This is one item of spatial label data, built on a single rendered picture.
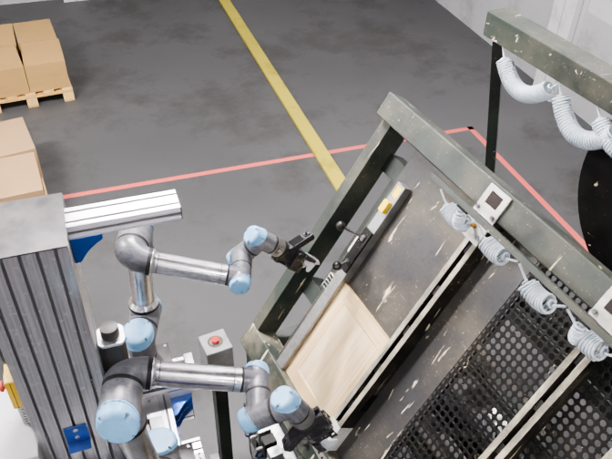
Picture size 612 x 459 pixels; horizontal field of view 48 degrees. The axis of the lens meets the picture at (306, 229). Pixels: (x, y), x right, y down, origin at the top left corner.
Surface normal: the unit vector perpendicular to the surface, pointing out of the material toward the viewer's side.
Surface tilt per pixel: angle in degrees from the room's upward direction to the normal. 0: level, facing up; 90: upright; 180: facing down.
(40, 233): 0
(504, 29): 90
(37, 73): 90
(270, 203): 0
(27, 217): 0
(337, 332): 57
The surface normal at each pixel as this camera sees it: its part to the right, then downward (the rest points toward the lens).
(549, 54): -0.90, 0.26
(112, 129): 0.02, -0.77
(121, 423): 0.07, 0.53
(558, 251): -0.74, -0.19
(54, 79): 0.36, 0.60
